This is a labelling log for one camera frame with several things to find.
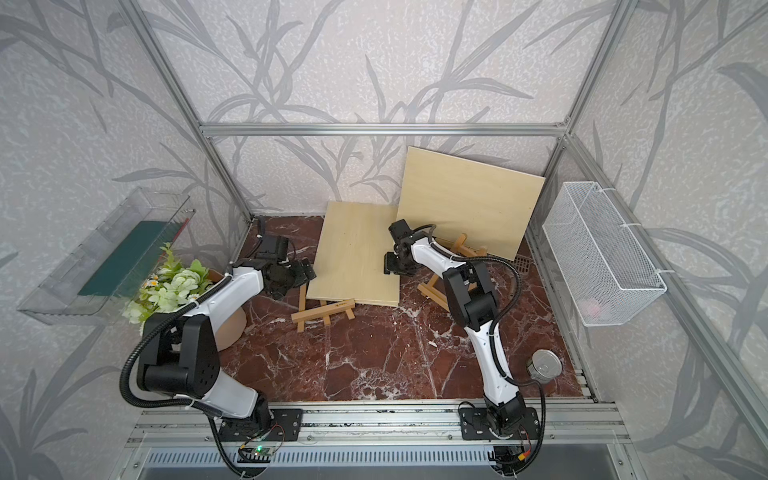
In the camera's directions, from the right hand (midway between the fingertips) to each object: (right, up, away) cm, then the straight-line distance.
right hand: (389, 269), depth 103 cm
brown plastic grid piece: (+46, +2, -1) cm, 46 cm away
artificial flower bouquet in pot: (-45, 0, -38) cm, 59 cm away
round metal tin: (+42, -23, -25) cm, 54 cm away
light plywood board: (-14, +3, +1) cm, 14 cm away
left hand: (-26, -1, -11) cm, 28 cm away
